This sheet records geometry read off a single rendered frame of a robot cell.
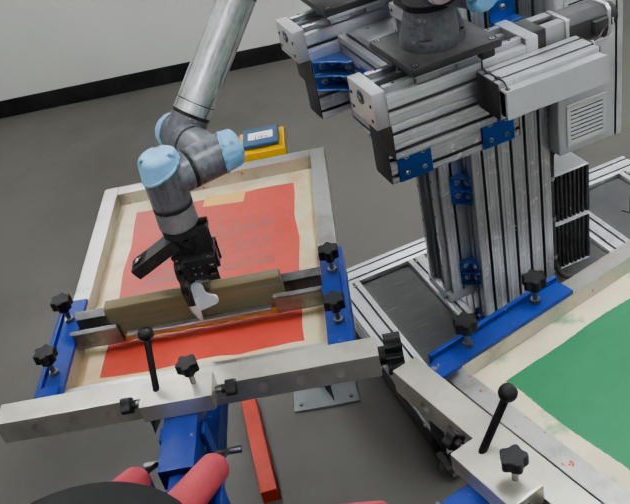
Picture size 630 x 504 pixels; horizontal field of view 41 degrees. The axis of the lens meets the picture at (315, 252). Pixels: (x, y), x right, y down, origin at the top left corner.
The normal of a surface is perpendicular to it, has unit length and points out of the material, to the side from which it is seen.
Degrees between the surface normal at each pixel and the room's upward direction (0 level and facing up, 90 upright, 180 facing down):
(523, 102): 90
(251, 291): 91
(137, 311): 91
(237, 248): 0
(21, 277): 0
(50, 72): 90
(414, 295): 0
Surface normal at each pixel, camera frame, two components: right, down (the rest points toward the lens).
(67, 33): 0.05, 0.57
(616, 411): -0.19, -0.80
